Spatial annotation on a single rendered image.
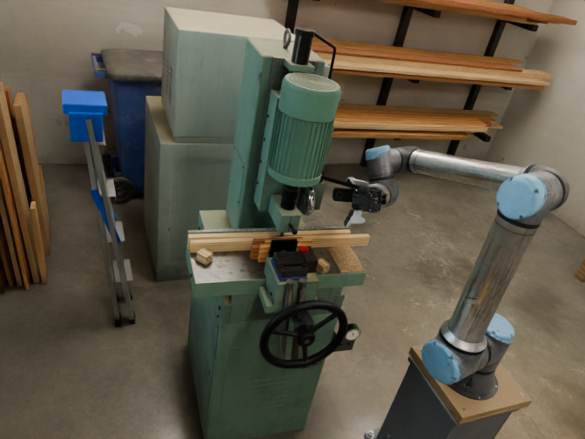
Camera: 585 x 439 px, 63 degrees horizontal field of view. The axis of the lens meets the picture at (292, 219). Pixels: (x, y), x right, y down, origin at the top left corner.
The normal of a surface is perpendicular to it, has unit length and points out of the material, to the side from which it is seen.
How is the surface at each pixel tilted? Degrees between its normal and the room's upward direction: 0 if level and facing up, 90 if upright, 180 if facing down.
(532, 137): 90
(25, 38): 90
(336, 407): 0
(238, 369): 90
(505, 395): 1
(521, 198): 82
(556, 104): 90
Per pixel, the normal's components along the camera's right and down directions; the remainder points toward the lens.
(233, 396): 0.29, 0.55
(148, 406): 0.18, -0.83
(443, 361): -0.83, 0.23
